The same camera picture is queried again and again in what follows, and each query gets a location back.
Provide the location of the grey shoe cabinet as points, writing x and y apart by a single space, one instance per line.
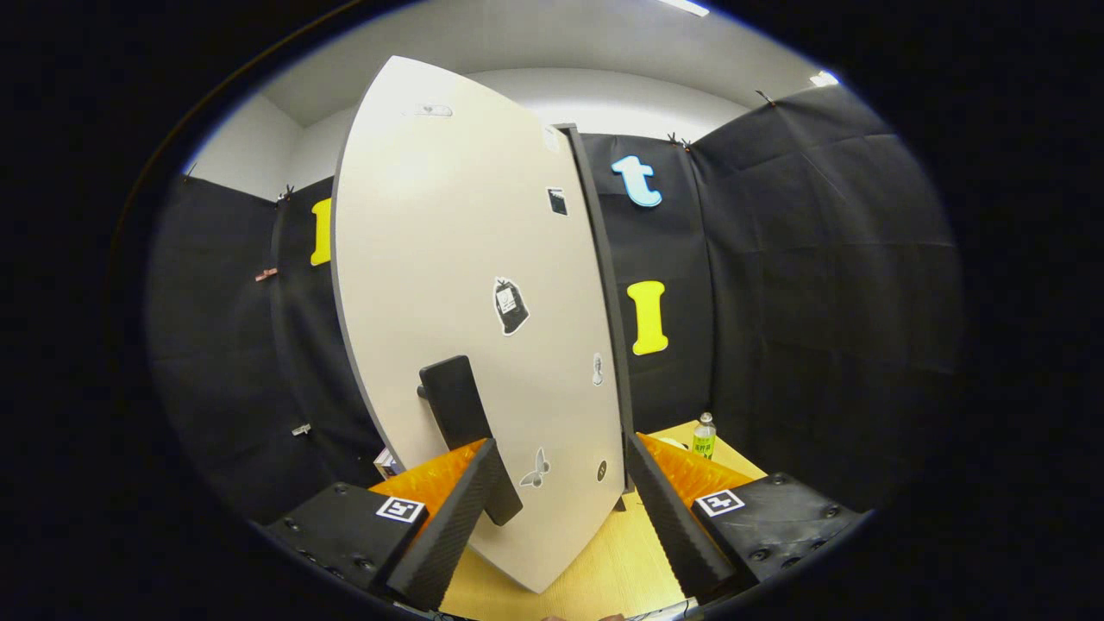
604 276

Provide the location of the long ceiling light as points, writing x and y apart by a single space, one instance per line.
686 7

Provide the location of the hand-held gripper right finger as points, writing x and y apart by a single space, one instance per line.
673 526

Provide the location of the green label bottle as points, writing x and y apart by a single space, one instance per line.
704 440

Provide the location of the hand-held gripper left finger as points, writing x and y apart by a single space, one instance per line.
448 526

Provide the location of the small ceiling light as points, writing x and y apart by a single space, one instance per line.
824 79

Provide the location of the beige shoe cabinet door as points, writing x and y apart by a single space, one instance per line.
448 241

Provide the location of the black backdrop cloth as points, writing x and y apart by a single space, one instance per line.
819 302

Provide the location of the white book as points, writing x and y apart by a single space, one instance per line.
385 463

